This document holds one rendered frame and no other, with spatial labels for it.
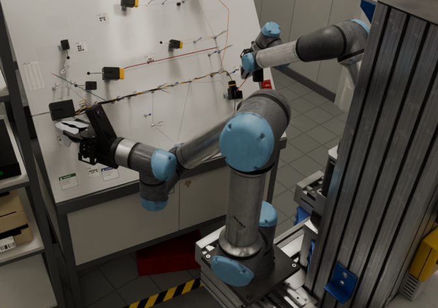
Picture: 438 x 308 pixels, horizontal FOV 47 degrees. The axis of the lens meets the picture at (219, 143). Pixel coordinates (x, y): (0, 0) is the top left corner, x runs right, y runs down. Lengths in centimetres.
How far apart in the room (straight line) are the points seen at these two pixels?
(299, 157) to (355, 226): 255
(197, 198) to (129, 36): 88
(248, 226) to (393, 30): 56
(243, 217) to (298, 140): 289
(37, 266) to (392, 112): 215
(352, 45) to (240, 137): 87
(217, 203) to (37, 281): 100
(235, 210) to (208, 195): 142
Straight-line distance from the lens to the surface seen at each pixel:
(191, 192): 257
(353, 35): 185
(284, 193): 360
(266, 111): 111
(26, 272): 287
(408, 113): 117
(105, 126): 138
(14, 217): 234
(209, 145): 133
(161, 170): 129
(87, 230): 248
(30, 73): 229
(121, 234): 257
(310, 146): 407
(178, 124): 239
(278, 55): 194
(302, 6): 466
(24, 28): 233
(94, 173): 228
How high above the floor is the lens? 241
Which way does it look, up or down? 37 degrees down
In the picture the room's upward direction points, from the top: 4 degrees clockwise
